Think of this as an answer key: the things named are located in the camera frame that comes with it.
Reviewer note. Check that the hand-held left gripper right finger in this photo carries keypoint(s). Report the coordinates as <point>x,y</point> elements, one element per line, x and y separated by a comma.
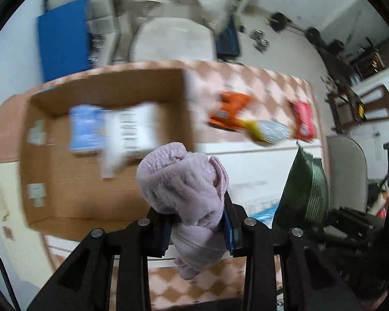
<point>228,233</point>

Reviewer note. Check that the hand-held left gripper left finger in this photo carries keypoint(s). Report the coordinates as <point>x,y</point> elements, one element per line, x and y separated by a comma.
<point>164,237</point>

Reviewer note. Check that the pink fuzzy sock bundle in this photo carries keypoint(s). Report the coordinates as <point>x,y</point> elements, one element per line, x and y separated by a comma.
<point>186,197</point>

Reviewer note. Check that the cardboard box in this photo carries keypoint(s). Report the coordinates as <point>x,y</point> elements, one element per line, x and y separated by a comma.
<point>94,155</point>

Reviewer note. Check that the blue and white packet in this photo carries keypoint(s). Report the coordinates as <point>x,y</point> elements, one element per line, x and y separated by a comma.
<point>262,215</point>

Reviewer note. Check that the dark green snack bag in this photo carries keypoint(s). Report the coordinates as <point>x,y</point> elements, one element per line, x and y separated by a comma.
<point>303,191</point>

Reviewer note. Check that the white paper packet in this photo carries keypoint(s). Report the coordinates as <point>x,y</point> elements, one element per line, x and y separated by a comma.
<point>126,136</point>

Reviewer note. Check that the yellow and silver snack packet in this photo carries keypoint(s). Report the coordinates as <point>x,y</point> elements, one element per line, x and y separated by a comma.
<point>269,131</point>

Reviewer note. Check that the orange snack packet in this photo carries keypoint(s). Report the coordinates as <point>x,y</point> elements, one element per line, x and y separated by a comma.
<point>228,111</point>

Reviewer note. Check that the blue tissue pack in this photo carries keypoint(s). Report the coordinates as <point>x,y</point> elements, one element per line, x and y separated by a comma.
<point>83,129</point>

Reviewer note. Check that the grey chair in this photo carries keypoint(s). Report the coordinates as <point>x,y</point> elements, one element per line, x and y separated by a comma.
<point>348,171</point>

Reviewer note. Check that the red snack packet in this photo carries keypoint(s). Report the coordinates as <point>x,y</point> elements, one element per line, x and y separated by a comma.
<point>303,120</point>

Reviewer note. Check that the dark blue bag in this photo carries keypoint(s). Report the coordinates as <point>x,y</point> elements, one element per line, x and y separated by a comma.
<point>227,40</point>

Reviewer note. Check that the metal dumbbell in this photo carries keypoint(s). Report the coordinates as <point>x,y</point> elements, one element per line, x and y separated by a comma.
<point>259,40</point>

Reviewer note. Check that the beige chair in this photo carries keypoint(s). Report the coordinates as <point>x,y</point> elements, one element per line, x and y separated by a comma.
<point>173,42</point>

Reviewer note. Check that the wooden chair back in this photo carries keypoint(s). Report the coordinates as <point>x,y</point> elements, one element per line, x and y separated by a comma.
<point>377,100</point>

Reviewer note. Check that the barbell with black plates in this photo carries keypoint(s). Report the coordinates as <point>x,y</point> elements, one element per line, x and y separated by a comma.
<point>288,22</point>

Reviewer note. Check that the blue mat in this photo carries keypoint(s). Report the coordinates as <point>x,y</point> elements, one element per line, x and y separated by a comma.
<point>63,40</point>

